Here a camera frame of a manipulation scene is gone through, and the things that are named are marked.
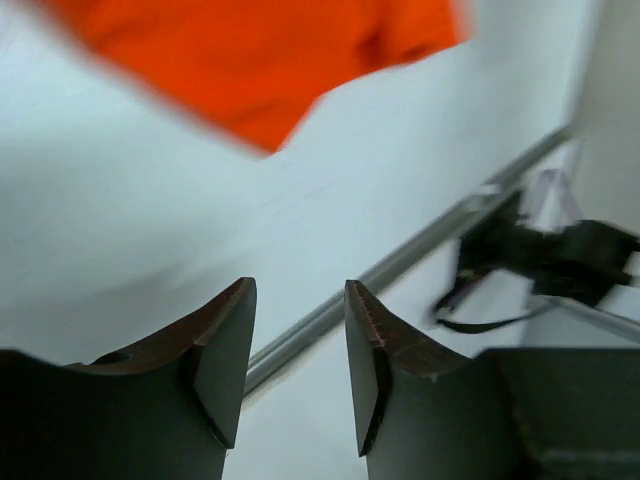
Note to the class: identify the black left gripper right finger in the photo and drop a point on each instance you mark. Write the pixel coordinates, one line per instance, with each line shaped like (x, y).
(564, 404)

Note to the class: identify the aluminium table rail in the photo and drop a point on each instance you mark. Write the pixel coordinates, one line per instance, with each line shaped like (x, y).
(464, 215)

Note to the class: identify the orange t shirt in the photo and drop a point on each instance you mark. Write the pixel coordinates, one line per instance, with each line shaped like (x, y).
(255, 68)

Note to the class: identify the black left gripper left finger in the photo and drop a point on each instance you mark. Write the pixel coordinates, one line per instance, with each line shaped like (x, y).
(164, 407)

